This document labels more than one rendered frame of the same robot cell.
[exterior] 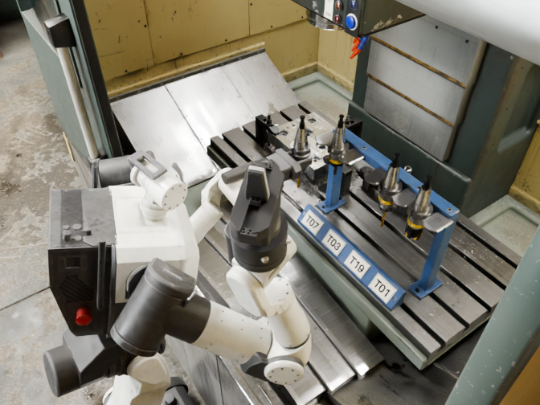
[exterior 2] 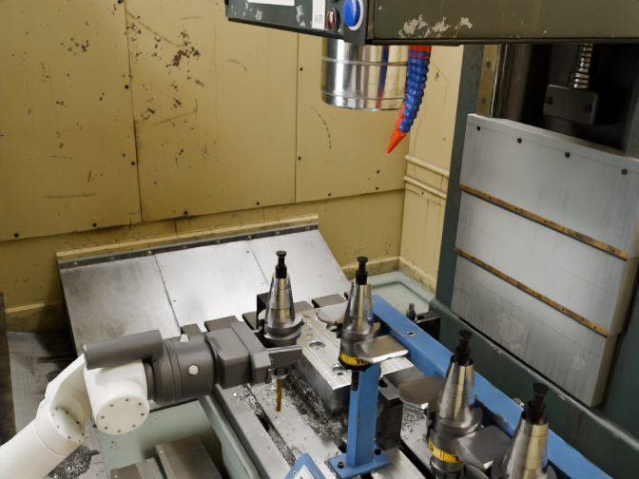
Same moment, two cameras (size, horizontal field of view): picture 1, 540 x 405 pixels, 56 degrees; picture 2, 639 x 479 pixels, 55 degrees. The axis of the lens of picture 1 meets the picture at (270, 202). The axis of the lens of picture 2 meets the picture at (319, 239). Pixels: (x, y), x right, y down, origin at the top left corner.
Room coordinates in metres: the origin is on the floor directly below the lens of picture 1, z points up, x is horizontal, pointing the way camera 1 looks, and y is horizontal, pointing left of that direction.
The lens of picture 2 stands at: (0.43, -0.24, 1.67)
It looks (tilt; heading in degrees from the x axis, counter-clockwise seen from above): 22 degrees down; 7
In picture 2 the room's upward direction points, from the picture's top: 2 degrees clockwise
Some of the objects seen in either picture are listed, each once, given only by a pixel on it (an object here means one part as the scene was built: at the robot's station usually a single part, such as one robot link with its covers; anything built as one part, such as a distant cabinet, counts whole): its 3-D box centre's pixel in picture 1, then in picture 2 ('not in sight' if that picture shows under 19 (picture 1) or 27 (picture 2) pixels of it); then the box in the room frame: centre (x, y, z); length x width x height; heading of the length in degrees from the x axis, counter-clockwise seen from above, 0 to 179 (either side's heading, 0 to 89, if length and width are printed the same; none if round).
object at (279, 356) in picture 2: (304, 165); (283, 357); (1.18, -0.10, 1.18); 0.06 x 0.02 x 0.03; 125
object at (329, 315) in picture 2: (326, 139); (339, 314); (1.27, -0.17, 1.21); 0.07 x 0.05 x 0.01; 125
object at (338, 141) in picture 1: (339, 135); (359, 302); (1.22, -0.21, 1.26); 0.04 x 0.04 x 0.07
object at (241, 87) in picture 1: (228, 124); (235, 318); (2.02, 0.20, 0.75); 0.89 x 0.67 x 0.26; 125
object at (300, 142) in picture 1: (301, 136); (280, 296); (1.21, -0.09, 1.26); 0.04 x 0.04 x 0.07
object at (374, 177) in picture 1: (376, 177); (425, 392); (1.09, -0.30, 1.21); 0.07 x 0.05 x 0.01; 125
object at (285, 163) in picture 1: (273, 169); (215, 358); (1.16, -0.01, 1.18); 0.13 x 0.12 x 0.10; 35
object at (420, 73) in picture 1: (414, 78); (532, 251); (1.73, -0.55, 1.16); 0.48 x 0.05 x 0.51; 35
